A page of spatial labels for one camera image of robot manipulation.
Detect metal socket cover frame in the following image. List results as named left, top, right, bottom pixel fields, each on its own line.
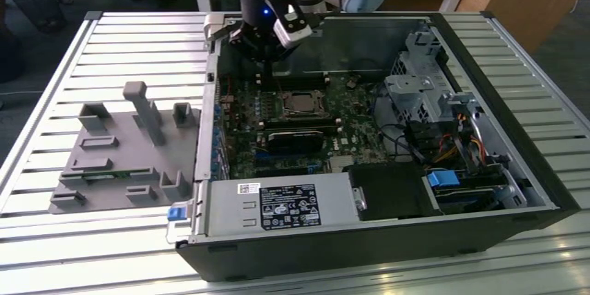
left=280, top=90, right=328, bottom=115

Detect small white barcode sticker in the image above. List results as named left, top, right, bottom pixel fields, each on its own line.
left=237, top=181, right=262, bottom=196

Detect silver CPU plate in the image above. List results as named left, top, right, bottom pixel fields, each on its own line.
left=288, top=95, right=320, bottom=111

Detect black open PC case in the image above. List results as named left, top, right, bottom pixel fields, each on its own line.
left=175, top=11, right=583, bottom=283

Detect grey power supply unit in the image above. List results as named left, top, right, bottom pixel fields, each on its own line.
left=205, top=171, right=366, bottom=238

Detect black installed RAM sticks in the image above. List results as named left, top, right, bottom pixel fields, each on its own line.
left=264, top=117, right=338, bottom=133

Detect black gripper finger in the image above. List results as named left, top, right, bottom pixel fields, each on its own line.
left=268, top=45, right=298, bottom=81
left=229, top=23, right=273, bottom=81

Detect yellow red wire bundle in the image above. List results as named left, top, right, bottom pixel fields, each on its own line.
left=437, top=133, right=489, bottom=165

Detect black RAM slots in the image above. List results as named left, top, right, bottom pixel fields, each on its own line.
left=264, top=73, right=332, bottom=91

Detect blue case latch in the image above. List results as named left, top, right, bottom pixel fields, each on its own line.
left=167, top=206, right=190, bottom=222

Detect grey plastic parts rack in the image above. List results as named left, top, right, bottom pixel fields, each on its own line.
left=47, top=80, right=205, bottom=216

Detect black power supply label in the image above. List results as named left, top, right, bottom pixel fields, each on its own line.
left=258, top=184, right=322, bottom=231

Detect black blue cable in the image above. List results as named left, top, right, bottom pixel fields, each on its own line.
left=377, top=122, right=426, bottom=164

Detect silver chipset heatsink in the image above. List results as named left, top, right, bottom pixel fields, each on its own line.
left=329, top=155, right=357, bottom=172

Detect green RAM stick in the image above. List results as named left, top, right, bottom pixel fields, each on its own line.
left=82, top=169, right=137, bottom=182

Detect blue disk carrier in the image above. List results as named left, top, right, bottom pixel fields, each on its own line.
left=425, top=169, right=461, bottom=189

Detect CPU socket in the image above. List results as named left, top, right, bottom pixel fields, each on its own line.
left=278, top=89, right=330, bottom=118

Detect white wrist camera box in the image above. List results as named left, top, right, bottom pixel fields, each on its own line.
left=272, top=3, right=325, bottom=48

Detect green motherboard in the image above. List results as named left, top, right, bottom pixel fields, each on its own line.
left=215, top=73, right=394, bottom=179

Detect silver metal disk cage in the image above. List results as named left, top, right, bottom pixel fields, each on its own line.
left=384, top=31, right=486, bottom=127

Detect black graphics card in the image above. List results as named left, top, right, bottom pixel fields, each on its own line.
left=265, top=129, right=326, bottom=156

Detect black plastic shroud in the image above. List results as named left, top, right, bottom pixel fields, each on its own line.
left=345, top=162, right=445, bottom=222

